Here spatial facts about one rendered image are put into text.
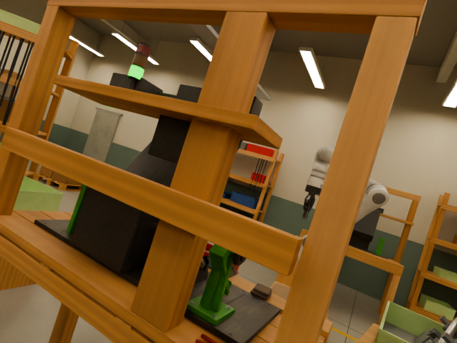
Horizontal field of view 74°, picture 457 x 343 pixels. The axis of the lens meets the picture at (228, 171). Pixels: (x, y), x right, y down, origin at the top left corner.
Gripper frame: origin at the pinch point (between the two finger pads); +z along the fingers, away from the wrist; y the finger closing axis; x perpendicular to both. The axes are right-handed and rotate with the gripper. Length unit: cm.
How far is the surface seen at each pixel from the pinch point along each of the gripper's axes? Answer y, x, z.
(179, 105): 78, -30, -22
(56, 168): 79, -74, 10
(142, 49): 72, -60, -41
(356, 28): 68, 11, -55
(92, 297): 75, -43, 45
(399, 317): -55, 56, 40
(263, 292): 18.5, -3.2, 37.4
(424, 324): -54, 67, 37
